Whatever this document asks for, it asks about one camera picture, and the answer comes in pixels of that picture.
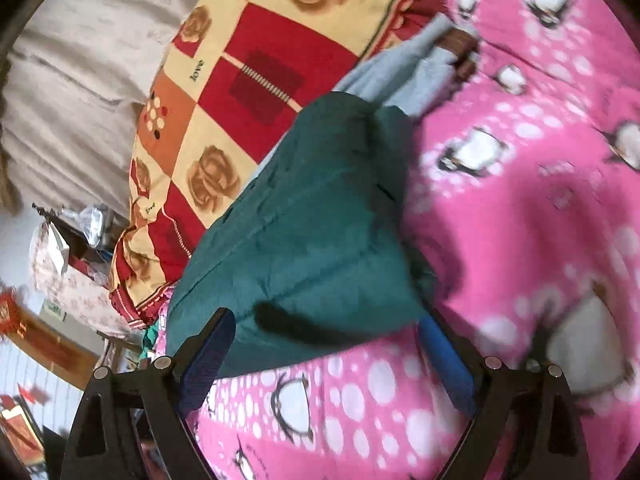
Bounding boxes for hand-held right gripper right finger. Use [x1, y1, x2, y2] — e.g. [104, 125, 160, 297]
[419, 310, 592, 480]

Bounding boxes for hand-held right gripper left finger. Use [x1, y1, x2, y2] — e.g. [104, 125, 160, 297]
[60, 306, 237, 480]

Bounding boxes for green puffer jacket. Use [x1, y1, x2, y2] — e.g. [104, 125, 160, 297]
[165, 91, 438, 380]

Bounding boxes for table with floral cloth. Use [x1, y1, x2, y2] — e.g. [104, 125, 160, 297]
[29, 204, 146, 341]

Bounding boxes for pink printed blanket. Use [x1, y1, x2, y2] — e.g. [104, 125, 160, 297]
[150, 0, 640, 480]

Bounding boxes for clear plastic bag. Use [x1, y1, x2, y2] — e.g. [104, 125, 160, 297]
[62, 204, 118, 248]

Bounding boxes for red hanging ornament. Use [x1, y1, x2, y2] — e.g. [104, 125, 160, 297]
[0, 287, 32, 343]

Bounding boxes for red box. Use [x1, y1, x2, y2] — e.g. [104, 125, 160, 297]
[0, 382, 51, 468]

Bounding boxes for red checked rose-print blanket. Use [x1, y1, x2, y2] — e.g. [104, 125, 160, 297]
[109, 0, 483, 328]

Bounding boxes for light blue garment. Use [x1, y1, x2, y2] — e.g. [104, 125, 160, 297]
[250, 12, 483, 181]

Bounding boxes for beige cloth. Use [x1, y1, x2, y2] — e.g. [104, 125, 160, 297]
[0, 0, 236, 218]

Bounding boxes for wooden door frame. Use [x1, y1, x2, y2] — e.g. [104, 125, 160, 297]
[12, 305, 103, 392]

